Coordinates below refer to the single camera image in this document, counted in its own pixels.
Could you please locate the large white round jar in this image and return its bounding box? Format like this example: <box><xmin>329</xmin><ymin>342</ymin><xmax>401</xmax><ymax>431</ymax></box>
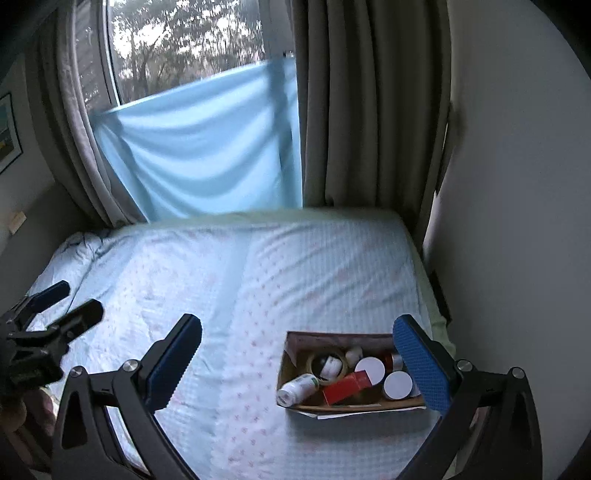
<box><xmin>383</xmin><ymin>371</ymin><xmax>413</xmax><ymax>401</ymax></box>

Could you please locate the red jar silver lid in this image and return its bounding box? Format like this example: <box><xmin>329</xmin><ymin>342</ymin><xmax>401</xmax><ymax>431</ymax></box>
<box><xmin>384</xmin><ymin>352</ymin><xmax>404</xmax><ymax>372</ymax></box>

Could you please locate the red cardboard box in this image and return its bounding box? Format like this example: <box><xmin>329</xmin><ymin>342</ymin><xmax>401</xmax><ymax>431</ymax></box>
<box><xmin>322</xmin><ymin>370</ymin><xmax>373</xmax><ymax>405</ymax></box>

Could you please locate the white earbud case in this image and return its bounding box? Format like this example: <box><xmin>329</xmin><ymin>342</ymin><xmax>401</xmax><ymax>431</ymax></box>
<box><xmin>345</xmin><ymin>346</ymin><xmax>363</xmax><ymax>370</ymax></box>

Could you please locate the small white jar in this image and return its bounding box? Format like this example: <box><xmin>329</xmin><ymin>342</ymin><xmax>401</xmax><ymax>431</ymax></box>
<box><xmin>320</xmin><ymin>356</ymin><xmax>342</xmax><ymax>381</ymax></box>

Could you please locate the white pill bottle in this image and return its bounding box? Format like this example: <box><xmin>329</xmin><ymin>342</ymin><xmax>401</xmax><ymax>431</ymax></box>
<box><xmin>276</xmin><ymin>373</ymin><xmax>320</xmax><ymax>408</ymax></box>

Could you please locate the person's left hand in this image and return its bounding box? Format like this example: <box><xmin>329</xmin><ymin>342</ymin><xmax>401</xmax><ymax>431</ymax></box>
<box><xmin>0</xmin><ymin>399</ymin><xmax>27</xmax><ymax>433</ymax></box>

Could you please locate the white-lidded jar in box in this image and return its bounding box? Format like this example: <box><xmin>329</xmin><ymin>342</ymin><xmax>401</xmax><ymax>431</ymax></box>
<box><xmin>355</xmin><ymin>357</ymin><xmax>386</xmax><ymax>386</ymax></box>

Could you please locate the pink cardboard box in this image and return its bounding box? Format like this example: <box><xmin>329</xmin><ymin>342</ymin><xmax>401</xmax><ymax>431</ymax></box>
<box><xmin>277</xmin><ymin>332</ymin><xmax>426</xmax><ymax>420</ymax></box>

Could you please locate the white pink-patterned bed blanket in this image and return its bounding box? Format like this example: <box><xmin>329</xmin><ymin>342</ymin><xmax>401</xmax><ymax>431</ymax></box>
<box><xmin>32</xmin><ymin>210</ymin><xmax>449</xmax><ymax>479</ymax></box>

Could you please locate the grey left curtain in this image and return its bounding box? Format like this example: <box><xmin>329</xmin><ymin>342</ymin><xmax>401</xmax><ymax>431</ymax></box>
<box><xmin>25</xmin><ymin>1</ymin><xmax>145</xmax><ymax>227</ymax></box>

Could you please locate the light blue hanging sheet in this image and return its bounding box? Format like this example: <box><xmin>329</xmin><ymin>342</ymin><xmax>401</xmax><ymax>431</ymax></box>
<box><xmin>90</xmin><ymin>58</ymin><xmax>303</xmax><ymax>222</ymax></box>

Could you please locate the window with trees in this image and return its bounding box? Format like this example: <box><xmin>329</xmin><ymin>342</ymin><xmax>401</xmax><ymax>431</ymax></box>
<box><xmin>73</xmin><ymin>0</ymin><xmax>294</xmax><ymax>112</ymax></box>

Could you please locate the dark grey right curtain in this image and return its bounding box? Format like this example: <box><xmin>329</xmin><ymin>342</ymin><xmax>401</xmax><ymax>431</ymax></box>
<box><xmin>290</xmin><ymin>1</ymin><xmax>452</xmax><ymax>244</ymax></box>

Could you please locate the beige wall switch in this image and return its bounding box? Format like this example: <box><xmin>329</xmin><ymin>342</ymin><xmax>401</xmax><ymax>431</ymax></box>
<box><xmin>8</xmin><ymin>211</ymin><xmax>27</xmax><ymax>235</ymax></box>

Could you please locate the framed wall picture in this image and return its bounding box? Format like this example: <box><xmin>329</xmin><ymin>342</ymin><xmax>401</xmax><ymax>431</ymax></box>
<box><xmin>0</xmin><ymin>92</ymin><xmax>23</xmax><ymax>173</ymax></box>

